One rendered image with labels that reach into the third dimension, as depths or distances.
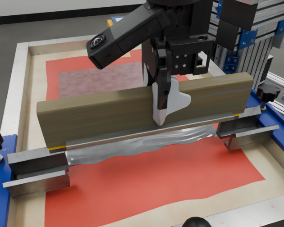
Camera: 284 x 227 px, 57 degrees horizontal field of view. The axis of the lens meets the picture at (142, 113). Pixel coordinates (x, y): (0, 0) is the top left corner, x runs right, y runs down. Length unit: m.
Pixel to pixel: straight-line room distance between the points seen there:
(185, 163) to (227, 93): 0.17
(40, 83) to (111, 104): 0.46
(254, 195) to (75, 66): 0.63
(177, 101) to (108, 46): 0.14
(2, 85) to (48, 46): 1.86
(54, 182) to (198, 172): 0.27
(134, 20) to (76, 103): 0.15
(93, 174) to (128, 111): 0.18
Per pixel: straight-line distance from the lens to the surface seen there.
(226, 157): 0.58
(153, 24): 0.34
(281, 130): 0.62
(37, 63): 0.94
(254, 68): 1.55
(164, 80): 0.36
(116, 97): 0.40
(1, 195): 0.50
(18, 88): 0.76
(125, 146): 0.57
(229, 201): 0.52
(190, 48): 0.36
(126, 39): 0.34
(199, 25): 0.38
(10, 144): 0.58
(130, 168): 0.54
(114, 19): 1.20
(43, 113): 0.40
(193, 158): 0.57
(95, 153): 0.57
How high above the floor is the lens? 1.38
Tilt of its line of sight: 40 degrees down
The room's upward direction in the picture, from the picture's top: straight up
